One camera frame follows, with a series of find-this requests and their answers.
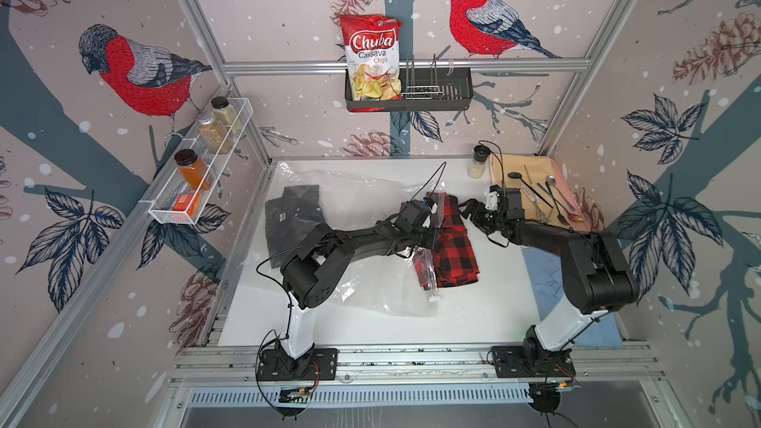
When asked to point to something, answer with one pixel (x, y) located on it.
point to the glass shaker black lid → (477, 166)
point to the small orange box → (182, 201)
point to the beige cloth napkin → (543, 194)
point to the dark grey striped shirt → (287, 217)
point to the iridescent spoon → (550, 179)
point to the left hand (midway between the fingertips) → (444, 232)
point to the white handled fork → (541, 215)
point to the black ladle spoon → (517, 175)
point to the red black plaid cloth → (451, 260)
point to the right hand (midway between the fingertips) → (462, 211)
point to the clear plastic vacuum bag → (384, 284)
